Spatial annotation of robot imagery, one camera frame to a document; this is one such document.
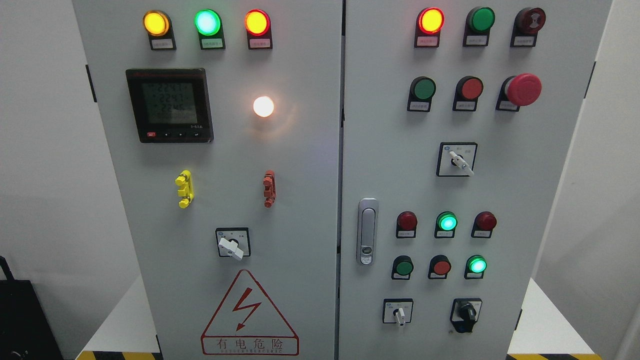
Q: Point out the white rotary selector switch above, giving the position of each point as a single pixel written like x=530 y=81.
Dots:
x=233 y=242

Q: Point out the small clear bulb light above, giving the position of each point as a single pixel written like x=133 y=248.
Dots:
x=263 y=106

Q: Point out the orange red-ringed indicator light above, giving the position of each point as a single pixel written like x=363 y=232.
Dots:
x=258 y=30

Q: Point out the green lit indicator light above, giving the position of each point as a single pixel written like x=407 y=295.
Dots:
x=210 y=30

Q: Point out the grey electrical cabinet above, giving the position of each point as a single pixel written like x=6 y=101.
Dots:
x=339 y=74

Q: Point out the red terminal connector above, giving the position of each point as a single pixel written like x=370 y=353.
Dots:
x=269 y=190

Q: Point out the dark red indicator light left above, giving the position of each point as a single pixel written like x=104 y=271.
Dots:
x=406 y=225

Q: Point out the dark red indicator light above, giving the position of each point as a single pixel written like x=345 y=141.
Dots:
x=484 y=224
x=406 y=225

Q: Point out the green push button lower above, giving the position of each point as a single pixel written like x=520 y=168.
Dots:
x=402 y=268

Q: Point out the green push button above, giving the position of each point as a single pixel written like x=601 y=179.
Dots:
x=478 y=24
x=402 y=268

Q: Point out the green lit indicator middle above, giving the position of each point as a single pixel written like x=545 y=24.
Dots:
x=445 y=225

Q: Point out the yellow terminal connector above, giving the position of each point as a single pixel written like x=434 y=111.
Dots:
x=185 y=188

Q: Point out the green push button second row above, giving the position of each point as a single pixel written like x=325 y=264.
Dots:
x=421 y=91

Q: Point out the red push button lower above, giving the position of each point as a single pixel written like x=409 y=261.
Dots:
x=439 y=267

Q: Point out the red electrical hazard sticker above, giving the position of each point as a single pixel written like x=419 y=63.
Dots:
x=248 y=323

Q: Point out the black digital power meter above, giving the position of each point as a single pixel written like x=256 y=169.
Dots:
x=171 y=105

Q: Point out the dark red indicator light right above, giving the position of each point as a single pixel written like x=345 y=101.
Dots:
x=484 y=224

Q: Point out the red push button second row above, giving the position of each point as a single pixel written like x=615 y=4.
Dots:
x=467 y=91

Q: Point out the green lit indicator lower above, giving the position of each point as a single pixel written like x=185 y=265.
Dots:
x=475 y=267

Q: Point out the orange indicator light right door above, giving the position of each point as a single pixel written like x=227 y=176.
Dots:
x=427 y=32

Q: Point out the green push button top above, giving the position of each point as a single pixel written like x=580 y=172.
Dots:
x=478 y=24

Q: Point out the red emergency stop button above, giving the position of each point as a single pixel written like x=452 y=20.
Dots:
x=518 y=91

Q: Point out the yellow indicator light top left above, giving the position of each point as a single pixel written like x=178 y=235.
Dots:
x=159 y=30

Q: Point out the dark red buzzer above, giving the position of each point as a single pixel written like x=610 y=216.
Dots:
x=527 y=23

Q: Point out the black bag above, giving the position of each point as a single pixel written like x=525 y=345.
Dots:
x=25 y=333

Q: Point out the silver cabinet door handle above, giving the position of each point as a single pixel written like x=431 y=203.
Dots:
x=367 y=230

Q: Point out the white selector switch right door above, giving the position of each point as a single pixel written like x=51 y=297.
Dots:
x=456 y=159

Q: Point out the small white selector switch bottom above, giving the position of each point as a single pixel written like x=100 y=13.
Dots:
x=397 y=311

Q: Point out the black knob selector switch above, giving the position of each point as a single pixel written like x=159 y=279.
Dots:
x=465 y=314

